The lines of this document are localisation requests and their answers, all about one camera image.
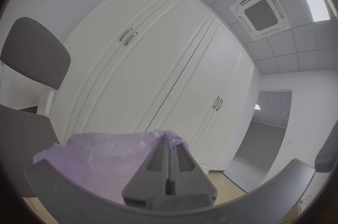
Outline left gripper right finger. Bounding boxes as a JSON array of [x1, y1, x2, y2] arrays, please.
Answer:
[[170, 143, 218, 204]]

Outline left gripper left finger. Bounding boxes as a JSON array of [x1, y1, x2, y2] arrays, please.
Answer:
[[122, 136, 170, 206]]

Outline purple plastic bag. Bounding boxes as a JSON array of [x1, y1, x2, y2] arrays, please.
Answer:
[[33, 129, 190, 202]]

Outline grey curtain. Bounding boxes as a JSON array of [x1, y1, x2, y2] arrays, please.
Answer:
[[235, 121, 287, 173]]

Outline white wardrobe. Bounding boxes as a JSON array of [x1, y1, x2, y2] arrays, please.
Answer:
[[53, 0, 255, 173]]

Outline grey padded white chair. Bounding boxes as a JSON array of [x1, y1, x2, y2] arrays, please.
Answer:
[[0, 17, 71, 198]]

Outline ceiling air conditioner vent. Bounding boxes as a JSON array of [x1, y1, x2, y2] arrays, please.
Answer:
[[229, 0, 291, 41]]

